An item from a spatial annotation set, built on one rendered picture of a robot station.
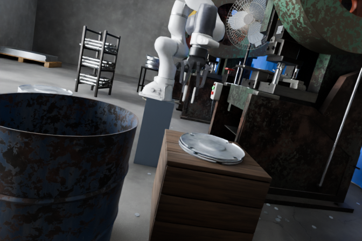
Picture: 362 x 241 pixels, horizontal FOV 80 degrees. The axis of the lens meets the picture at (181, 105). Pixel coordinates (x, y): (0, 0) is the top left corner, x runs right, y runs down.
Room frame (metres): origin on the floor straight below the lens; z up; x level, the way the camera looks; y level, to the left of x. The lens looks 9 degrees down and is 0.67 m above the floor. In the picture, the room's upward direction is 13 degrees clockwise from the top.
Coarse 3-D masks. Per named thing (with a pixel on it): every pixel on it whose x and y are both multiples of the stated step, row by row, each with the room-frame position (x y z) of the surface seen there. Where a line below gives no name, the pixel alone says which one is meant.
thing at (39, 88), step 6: (24, 84) 1.32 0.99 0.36; (30, 84) 1.36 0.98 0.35; (36, 84) 1.39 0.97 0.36; (24, 90) 1.18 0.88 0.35; (30, 90) 1.23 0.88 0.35; (36, 90) 1.26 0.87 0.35; (42, 90) 1.27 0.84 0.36; (48, 90) 1.31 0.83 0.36; (54, 90) 1.34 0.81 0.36; (60, 90) 1.41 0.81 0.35; (66, 90) 1.45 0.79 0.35
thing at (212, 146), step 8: (184, 136) 0.97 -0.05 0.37; (192, 136) 1.00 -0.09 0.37; (200, 136) 1.03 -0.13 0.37; (208, 136) 1.06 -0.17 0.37; (184, 144) 0.85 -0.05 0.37; (192, 144) 0.88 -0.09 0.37; (200, 144) 0.90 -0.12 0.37; (208, 144) 0.91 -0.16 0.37; (216, 144) 0.94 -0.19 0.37; (224, 144) 0.98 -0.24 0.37; (232, 144) 1.01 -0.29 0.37; (200, 152) 0.79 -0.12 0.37; (208, 152) 0.83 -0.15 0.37; (216, 152) 0.85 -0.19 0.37; (224, 152) 0.87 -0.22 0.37; (232, 152) 0.89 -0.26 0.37; (240, 152) 0.92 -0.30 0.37; (232, 160) 0.80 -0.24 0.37
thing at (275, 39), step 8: (280, 24) 1.53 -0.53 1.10; (280, 32) 1.50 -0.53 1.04; (272, 40) 1.55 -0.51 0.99; (280, 40) 1.48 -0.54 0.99; (272, 48) 1.47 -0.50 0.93; (280, 48) 1.45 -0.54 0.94; (288, 48) 1.45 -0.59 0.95; (296, 48) 1.46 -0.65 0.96; (288, 56) 1.45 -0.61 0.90; (296, 56) 1.46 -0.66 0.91
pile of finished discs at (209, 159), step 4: (180, 140) 0.92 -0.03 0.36; (180, 144) 0.89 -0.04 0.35; (184, 148) 0.84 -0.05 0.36; (188, 148) 0.82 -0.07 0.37; (188, 152) 0.82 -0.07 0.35; (192, 152) 0.81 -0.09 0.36; (196, 152) 0.84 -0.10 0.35; (196, 156) 0.79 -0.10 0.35; (200, 156) 0.79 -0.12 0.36; (204, 156) 0.78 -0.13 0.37; (208, 160) 0.78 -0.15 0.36; (212, 160) 0.79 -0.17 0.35; (216, 160) 0.78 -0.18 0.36; (220, 160) 0.78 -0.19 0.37; (224, 160) 0.80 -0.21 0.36; (228, 160) 0.81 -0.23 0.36; (236, 160) 0.83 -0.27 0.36; (240, 160) 0.83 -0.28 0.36; (224, 164) 0.78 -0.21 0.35; (228, 164) 0.79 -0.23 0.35; (232, 164) 0.80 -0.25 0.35
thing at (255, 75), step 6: (240, 66) 1.45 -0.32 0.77; (246, 66) 1.41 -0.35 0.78; (252, 72) 1.53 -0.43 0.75; (258, 72) 1.45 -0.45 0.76; (264, 72) 1.45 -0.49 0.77; (270, 72) 1.44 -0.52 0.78; (252, 78) 1.50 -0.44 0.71; (258, 78) 1.45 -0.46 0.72; (264, 78) 1.46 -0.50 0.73; (252, 84) 1.46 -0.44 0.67; (258, 84) 1.45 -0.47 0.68
